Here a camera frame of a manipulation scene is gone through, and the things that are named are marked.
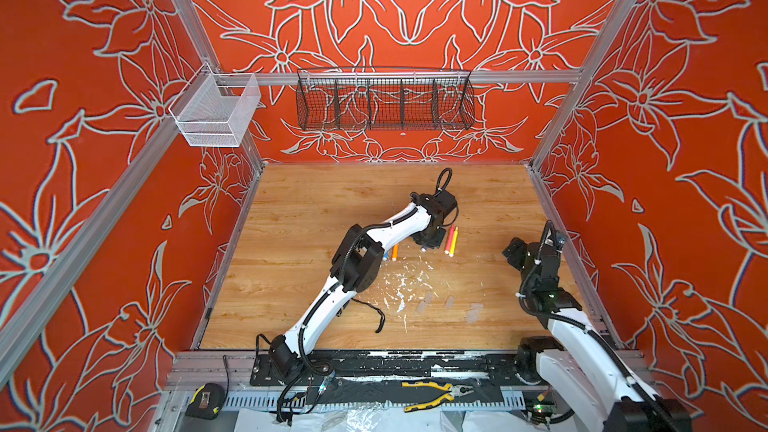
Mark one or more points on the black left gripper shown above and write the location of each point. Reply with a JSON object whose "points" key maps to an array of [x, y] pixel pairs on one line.
{"points": [[435, 242]]}

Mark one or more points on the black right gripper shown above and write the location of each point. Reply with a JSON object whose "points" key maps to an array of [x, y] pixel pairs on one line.
{"points": [[516, 245]]}

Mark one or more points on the pink highlighter pen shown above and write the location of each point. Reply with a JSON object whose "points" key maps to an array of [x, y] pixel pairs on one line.
{"points": [[449, 239]]}

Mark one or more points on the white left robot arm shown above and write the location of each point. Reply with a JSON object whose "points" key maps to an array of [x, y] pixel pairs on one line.
{"points": [[354, 267]]}

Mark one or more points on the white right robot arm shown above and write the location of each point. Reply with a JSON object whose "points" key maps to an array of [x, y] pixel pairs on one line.
{"points": [[600, 389]]}

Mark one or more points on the yellow highlighter pen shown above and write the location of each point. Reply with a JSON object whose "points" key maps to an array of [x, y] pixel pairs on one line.
{"points": [[453, 241]]}

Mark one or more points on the yellow black pliers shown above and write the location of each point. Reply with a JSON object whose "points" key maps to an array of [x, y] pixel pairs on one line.
{"points": [[440, 394]]}

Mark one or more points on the yellow black tape measure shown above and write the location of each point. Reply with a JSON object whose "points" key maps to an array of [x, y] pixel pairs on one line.
{"points": [[207, 402]]}

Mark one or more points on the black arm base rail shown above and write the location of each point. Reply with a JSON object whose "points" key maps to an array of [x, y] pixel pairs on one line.
{"points": [[497, 367]]}

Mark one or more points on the black wire wall basket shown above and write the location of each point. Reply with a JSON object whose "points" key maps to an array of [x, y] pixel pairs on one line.
{"points": [[358, 99]]}

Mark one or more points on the white wire mesh basket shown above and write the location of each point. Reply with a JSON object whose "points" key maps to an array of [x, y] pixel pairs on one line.
{"points": [[215, 109]]}

